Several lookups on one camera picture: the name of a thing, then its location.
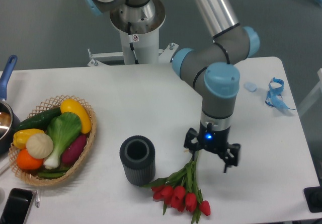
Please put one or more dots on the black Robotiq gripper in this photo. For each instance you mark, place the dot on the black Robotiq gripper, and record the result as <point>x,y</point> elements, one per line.
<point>215,142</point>

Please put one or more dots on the red tulip bouquet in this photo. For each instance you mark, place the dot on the red tulip bouquet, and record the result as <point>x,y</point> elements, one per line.
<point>180,191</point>

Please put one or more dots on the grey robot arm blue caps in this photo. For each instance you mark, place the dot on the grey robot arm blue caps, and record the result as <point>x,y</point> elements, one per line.
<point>210,72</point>

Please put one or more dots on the small pale blue cap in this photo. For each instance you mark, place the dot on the small pale blue cap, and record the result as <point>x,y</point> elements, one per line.
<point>251,87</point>

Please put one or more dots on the dark grey ribbed vase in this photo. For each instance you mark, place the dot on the dark grey ribbed vase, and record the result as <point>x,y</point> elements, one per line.
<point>137,154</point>

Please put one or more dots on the blue ribbon strip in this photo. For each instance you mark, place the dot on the blue ribbon strip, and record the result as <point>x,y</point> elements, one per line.
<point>274,95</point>

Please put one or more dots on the black device at right edge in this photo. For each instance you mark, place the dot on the black device at right edge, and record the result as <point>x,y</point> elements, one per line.
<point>313,198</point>

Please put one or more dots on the purple sweet potato toy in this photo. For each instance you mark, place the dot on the purple sweet potato toy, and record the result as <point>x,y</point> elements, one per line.
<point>73,152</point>

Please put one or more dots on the green bok choy toy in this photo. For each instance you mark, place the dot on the green bok choy toy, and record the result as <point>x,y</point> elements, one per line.
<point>63,130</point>

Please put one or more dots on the green pea pod toy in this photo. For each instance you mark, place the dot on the green pea pod toy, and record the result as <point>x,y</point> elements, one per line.
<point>52,174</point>

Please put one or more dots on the cream steamed bun toy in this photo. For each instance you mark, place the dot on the cream steamed bun toy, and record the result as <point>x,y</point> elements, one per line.
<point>39,145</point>

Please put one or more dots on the green cucumber toy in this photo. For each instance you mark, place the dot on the green cucumber toy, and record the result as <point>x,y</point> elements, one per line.
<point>40,120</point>

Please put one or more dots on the small metal clip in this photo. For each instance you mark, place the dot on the small metal clip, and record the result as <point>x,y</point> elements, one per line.
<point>37,197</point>

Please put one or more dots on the orange fruit toy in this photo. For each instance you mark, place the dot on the orange fruit toy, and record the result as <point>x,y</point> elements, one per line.
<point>26,162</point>

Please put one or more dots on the yellow bell pepper toy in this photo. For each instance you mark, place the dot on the yellow bell pepper toy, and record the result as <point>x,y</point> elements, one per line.
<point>21,137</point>

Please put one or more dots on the black smartphone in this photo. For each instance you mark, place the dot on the black smartphone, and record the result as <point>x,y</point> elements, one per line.
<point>17,206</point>

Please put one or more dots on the white frame at right edge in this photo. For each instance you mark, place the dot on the white frame at right edge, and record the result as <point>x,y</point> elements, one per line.
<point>311,97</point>

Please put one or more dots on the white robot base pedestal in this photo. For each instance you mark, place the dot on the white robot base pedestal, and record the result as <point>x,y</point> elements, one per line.
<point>138,28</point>

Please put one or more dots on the blue handled saucepan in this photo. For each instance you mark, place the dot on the blue handled saucepan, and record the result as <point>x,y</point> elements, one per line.
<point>9,121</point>

